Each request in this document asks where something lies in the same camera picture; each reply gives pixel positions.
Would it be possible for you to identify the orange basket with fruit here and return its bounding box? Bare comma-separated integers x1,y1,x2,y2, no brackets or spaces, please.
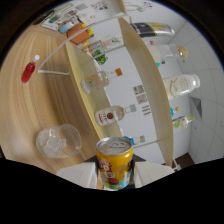
66,22,95,46

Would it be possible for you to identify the green potted plant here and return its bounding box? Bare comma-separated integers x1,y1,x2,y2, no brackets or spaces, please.
91,49,108,66

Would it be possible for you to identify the clear bottle red label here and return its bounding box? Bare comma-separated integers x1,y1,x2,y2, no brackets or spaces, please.
94,103,138,127

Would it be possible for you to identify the two-tier wooden shelf rack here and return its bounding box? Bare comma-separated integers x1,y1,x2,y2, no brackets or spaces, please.
36,13,183,171

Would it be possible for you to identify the clear bottle green cap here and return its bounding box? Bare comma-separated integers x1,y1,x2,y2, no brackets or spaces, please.
172,114,195,133

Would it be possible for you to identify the red liquid bottle white cap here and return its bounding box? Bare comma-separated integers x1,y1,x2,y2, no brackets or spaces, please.
21,54,41,84

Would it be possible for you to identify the clear bottle orange cap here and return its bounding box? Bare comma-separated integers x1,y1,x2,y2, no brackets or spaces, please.
80,67,124,95

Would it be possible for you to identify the small white blue bottle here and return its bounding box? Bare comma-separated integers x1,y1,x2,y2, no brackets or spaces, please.
59,21,76,34

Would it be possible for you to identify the clear glass with ice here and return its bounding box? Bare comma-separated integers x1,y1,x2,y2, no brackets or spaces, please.
35,123,83,159

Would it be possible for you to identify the yellow printed drink can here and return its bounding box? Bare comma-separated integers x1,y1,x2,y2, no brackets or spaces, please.
95,136,134,191

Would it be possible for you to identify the glass jar wooden lid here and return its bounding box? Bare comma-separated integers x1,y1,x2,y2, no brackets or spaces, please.
146,41,189,64

